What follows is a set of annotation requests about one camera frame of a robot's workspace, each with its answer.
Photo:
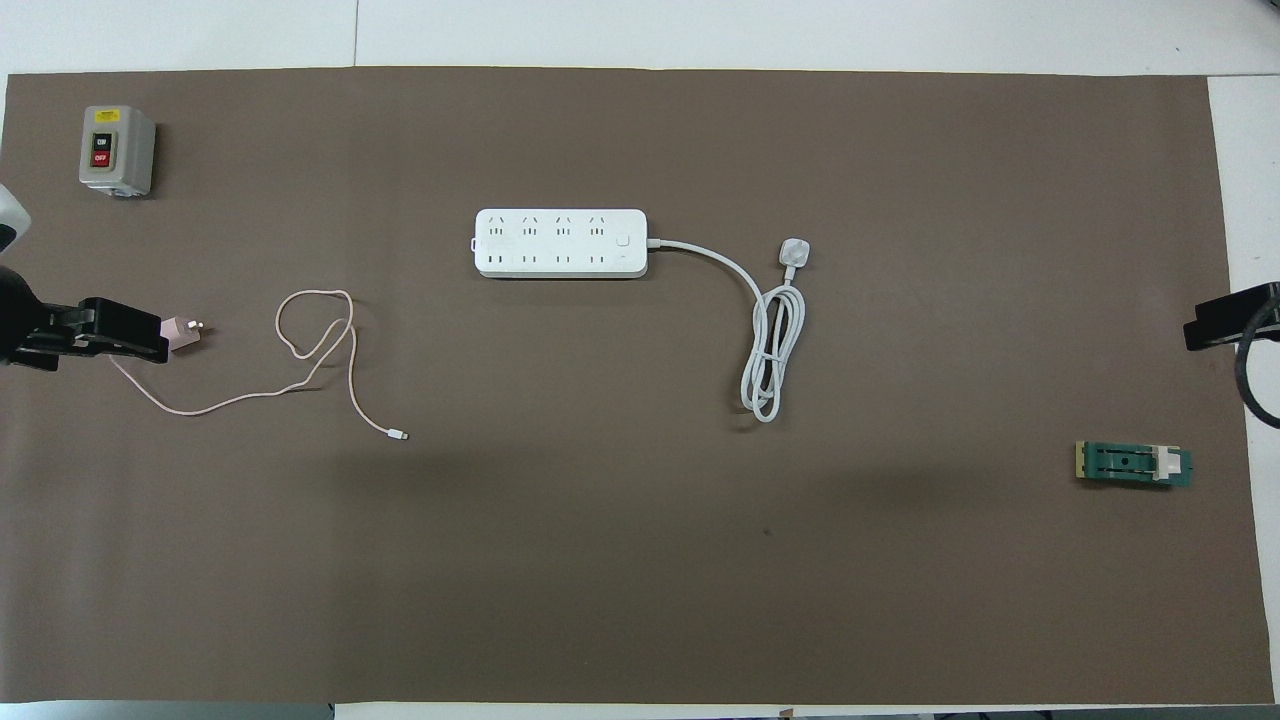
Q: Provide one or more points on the grey on-off switch box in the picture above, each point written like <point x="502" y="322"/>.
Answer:
<point x="115" y="150"/>

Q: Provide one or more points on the pink charger adapter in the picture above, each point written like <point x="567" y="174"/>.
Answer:
<point x="183" y="334"/>

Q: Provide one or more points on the brown table mat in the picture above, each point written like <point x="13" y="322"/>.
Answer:
<point x="640" y="540"/>

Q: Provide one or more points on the white power strip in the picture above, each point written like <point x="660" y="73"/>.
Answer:
<point x="560" y="243"/>

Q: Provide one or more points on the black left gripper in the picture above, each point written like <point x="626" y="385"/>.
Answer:
<point x="18" y="320"/>

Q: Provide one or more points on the green knife switch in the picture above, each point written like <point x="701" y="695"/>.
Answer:
<point x="1130" y="464"/>

